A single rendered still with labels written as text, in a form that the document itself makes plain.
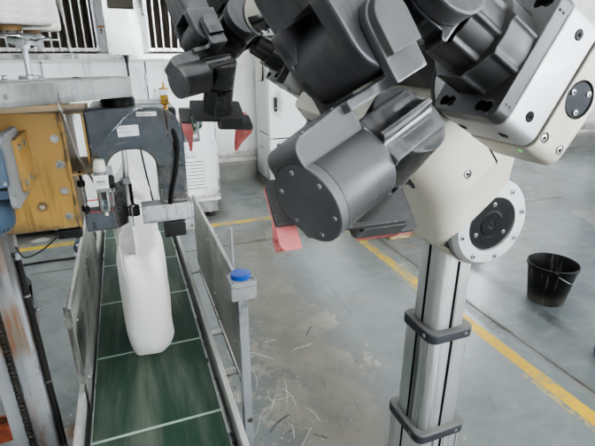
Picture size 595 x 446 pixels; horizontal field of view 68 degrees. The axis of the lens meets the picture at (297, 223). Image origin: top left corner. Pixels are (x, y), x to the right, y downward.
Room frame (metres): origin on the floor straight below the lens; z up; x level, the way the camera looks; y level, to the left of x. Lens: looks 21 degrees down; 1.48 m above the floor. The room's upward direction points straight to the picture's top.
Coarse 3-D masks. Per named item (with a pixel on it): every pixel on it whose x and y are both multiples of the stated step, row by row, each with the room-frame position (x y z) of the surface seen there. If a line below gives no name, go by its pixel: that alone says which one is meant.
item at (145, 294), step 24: (120, 240) 1.54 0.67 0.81; (144, 240) 1.52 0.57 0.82; (120, 264) 1.43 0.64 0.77; (144, 264) 1.42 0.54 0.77; (120, 288) 1.43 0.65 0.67; (144, 288) 1.40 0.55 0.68; (168, 288) 1.56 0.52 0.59; (144, 312) 1.39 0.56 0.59; (168, 312) 1.45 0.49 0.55; (144, 336) 1.39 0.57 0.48; (168, 336) 1.45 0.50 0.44
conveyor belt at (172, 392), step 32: (160, 224) 2.82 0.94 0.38; (192, 320) 1.65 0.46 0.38; (128, 352) 1.43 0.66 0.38; (160, 352) 1.43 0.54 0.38; (192, 352) 1.43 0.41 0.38; (96, 384) 1.25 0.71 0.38; (128, 384) 1.25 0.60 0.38; (160, 384) 1.25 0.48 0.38; (192, 384) 1.25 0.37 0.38; (96, 416) 1.11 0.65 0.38; (128, 416) 1.11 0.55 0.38; (160, 416) 1.11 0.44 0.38; (192, 416) 1.11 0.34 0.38
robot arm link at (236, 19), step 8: (208, 0) 0.95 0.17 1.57; (216, 0) 0.94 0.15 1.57; (224, 0) 0.93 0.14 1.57; (232, 0) 0.92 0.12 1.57; (240, 0) 0.93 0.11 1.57; (216, 8) 0.96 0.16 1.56; (224, 8) 0.92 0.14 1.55; (232, 8) 0.91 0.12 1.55; (240, 8) 0.92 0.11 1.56; (224, 16) 0.91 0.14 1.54; (232, 16) 0.90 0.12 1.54; (240, 16) 0.91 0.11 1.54; (232, 24) 0.90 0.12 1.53; (240, 24) 0.90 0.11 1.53; (240, 32) 0.90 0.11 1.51; (248, 32) 0.90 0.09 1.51
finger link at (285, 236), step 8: (272, 184) 0.39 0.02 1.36; (264, 192) 0.39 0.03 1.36; (272, 192) 0.38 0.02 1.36; (272, 200) 0.38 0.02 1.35; (272, 208) 0.37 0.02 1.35; (280, 208) 0.37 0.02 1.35; (272, 216) 0.37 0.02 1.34; (280, 216) 0.37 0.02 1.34; (288, 216) 0.37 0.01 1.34; (272, 224) 0.42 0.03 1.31; (280, 224) 0.36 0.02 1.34; (288, 224) 0.36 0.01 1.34; (280, 232) 0.36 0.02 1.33; (288, 232) 0.36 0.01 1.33; (296, 232) 0.37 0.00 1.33; (280, 240) 0.36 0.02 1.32; (288, 240) 0.36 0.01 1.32; (296, 240) 0.36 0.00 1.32; (280, 248) 0.35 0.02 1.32; (288, 248) 0.35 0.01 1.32; (296, 248) 0.35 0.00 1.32
